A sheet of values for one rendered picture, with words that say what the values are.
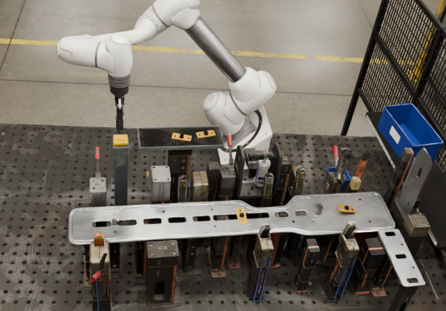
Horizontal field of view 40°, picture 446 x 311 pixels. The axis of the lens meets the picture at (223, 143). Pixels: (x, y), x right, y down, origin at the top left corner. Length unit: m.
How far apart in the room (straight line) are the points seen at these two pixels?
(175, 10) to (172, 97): 2.07
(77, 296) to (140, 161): 0.87
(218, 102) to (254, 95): 0.19
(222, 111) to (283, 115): 1.76
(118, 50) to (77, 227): 0.73
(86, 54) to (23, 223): 0.95
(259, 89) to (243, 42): 2.60
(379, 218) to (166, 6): 1.33
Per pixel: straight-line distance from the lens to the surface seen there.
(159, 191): 2.58
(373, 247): 2.65
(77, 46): 2.40
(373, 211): 2.77
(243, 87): 3.02
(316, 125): 4.78
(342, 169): 2.75
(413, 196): 2.73
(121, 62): 2.36
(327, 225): 2.64
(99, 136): 3.38
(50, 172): 3.18
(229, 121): 3.12
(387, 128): 3.11
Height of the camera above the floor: 2.90
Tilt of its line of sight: 41 degrees down
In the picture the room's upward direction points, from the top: 8 degrees clockwise
